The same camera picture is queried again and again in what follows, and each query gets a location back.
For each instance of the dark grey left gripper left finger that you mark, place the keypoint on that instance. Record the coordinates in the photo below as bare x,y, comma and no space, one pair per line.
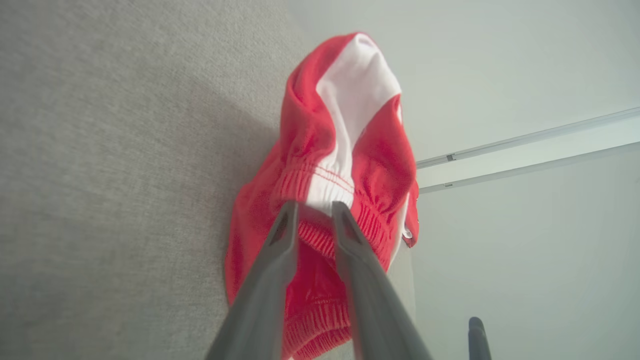
260,300

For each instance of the pale wall panel rail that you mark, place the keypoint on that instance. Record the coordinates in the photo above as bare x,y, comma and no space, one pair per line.
525,138
525,169

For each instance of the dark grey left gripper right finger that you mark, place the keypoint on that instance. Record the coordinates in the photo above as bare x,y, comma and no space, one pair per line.
372,310

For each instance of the red shorts white side stripe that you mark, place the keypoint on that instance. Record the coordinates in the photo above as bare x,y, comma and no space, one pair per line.
380,165

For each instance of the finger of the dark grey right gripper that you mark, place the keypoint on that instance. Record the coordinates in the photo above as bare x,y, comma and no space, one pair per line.
479,342

